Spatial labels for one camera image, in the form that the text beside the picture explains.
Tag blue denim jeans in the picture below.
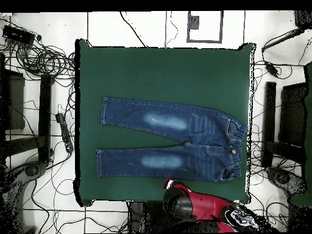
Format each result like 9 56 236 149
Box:
95 96 248 182

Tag black corner box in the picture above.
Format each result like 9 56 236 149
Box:
294 10 312 30

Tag long black floor cable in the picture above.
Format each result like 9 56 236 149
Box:
118 11 149 48

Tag black power brick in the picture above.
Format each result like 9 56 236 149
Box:
264 60 280 78

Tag grey square floor frame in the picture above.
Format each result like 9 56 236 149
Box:
186 10 224 44

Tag tangle of black cables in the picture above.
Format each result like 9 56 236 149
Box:
16 42 76 79

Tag black round stand base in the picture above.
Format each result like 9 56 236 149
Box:
266 166 306 194
23 161 48 178

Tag dark flat panel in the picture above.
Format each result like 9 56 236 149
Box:
0 69 26 131
278 82 308 147

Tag dark green table cloth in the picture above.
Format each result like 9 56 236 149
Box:
74 38 257 207

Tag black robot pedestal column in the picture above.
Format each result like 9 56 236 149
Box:
129 201 166 234

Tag black power strip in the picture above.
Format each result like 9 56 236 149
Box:
55 112 74 154

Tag black stand leg bar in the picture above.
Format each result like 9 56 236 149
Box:
38 74 54 163
262 81 277 168

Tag black rod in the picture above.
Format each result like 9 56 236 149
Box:
261 27 303 52

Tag small grey square patch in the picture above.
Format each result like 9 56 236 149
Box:
188 15 200 30

